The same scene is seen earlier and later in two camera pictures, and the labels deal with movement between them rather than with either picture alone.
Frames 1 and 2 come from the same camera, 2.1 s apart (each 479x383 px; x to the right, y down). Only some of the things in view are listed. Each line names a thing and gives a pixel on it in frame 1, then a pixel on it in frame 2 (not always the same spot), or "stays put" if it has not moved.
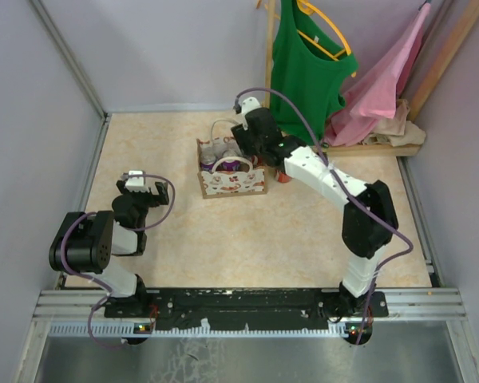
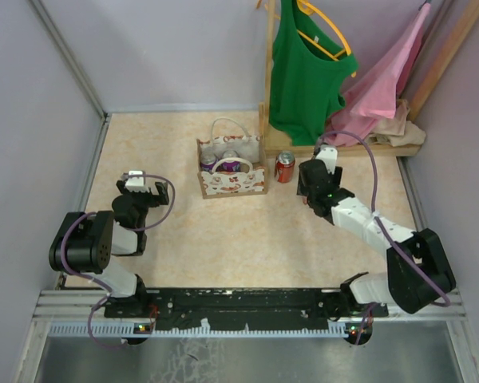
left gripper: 156,199 stays put
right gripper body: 248,145 -> 302,190
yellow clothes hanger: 309,7 stays put
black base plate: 246,306 stays put
